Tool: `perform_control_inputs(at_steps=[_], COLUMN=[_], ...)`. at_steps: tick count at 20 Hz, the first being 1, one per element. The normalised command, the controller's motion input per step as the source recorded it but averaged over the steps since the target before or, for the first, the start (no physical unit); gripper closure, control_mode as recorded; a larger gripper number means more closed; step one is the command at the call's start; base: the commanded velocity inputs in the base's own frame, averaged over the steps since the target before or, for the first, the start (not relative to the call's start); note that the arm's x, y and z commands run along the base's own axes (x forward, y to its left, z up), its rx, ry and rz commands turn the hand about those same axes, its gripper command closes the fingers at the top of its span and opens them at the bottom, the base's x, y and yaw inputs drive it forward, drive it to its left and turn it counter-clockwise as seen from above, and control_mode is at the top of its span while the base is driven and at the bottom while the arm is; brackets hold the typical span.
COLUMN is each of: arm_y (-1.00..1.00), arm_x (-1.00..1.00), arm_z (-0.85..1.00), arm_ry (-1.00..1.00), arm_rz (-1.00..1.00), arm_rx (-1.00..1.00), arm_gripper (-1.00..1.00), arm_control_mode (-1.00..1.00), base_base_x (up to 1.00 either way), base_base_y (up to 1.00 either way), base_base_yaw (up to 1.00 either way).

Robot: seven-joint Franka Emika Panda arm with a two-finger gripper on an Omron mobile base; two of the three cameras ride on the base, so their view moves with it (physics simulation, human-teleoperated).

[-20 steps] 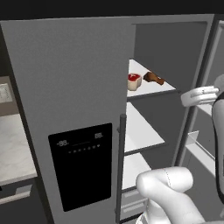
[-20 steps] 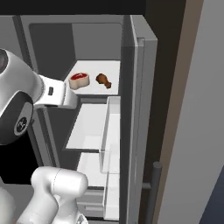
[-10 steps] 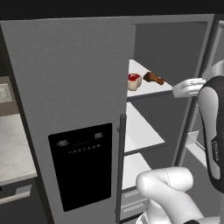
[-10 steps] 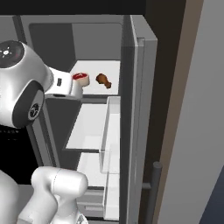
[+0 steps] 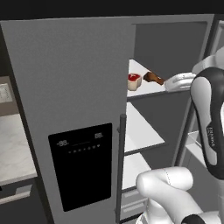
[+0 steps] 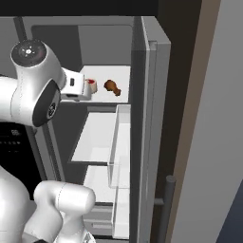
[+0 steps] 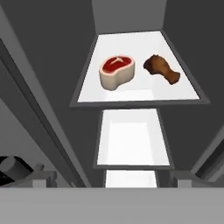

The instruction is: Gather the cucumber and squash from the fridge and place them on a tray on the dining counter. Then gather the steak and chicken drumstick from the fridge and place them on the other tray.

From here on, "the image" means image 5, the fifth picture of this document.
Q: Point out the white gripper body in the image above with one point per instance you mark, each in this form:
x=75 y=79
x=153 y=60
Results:
x=180 y=82

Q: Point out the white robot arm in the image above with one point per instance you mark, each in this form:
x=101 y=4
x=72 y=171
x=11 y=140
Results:
x=163 y=186

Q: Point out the brown chicken drumstick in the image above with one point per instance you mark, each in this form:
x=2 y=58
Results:
x=152 y=77

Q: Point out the white fridge shelf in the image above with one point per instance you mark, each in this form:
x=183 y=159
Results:
x=138 y=131
x=132 y=170
x=148 y=89

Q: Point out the raw red steak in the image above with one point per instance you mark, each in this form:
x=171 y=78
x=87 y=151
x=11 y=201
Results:
x=134 y=81

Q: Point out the open grey fridge door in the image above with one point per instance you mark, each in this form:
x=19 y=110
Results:
x=217 y=35

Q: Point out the grey fridge door black panel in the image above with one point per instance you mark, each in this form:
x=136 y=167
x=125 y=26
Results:
x=70 y=87

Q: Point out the grey fridge drawer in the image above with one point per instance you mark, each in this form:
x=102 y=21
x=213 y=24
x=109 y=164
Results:
x=132 y=202

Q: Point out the grey cupboard drawer front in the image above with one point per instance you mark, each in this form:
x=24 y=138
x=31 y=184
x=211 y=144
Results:
x=17 y=194

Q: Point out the white wall socket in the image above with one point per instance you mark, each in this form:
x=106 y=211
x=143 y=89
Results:
x=4 y=93

